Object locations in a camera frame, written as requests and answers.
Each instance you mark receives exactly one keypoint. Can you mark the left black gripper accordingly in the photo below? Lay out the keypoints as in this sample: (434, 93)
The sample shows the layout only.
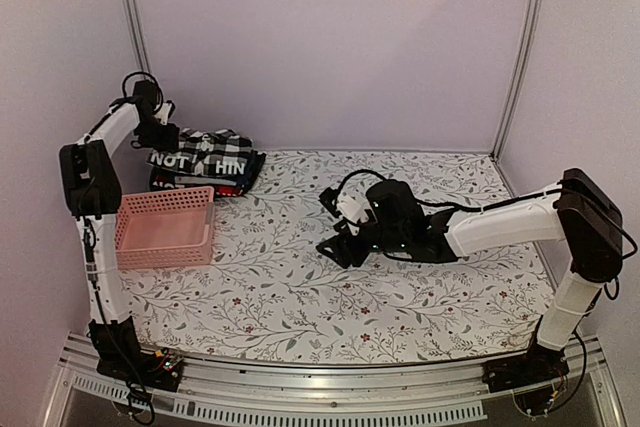
(169, 141)

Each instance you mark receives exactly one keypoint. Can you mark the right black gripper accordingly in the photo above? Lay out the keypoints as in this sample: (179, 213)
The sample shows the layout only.
(344, 246)

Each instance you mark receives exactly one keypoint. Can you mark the black white checkered cloth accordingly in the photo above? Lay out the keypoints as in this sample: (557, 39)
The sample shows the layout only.
(223, 156)

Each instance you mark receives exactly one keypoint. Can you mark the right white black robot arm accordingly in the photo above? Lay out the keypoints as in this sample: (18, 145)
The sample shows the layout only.
(573, 213)

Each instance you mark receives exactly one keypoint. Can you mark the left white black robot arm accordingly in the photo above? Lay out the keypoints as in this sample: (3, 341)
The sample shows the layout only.
(93, 195)

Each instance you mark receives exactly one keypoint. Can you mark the pink plastic laundry basket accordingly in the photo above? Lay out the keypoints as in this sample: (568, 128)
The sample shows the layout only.
(165, 229)

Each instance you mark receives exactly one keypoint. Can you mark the red black plaid shirt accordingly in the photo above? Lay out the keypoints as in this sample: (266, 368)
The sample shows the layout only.
(158, 181)

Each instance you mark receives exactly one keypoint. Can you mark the floral patterned table mat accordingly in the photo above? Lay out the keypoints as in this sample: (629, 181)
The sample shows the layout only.
(269, 295)

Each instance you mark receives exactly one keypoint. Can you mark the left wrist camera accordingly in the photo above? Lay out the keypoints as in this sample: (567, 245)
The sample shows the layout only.
(164, 112)

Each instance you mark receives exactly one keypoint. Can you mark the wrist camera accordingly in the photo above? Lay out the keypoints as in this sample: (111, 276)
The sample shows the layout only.
(346, 209)
(164, 112)

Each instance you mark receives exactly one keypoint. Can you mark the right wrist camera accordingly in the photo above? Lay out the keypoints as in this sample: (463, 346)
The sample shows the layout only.
(346, 209)

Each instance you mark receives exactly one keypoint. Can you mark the front aluminium rail base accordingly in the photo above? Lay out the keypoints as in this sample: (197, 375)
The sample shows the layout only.
(227, 391)

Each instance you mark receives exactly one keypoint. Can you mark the left aluminium frame post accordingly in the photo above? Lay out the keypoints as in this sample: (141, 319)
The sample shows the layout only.
(135, 29)

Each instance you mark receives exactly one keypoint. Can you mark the aluminium frame post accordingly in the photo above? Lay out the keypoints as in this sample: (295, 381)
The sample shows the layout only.
(135, 29)
(525, 45)

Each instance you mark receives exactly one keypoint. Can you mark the right aluminium frame post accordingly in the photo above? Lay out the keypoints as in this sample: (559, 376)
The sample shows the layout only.
(525, 45)

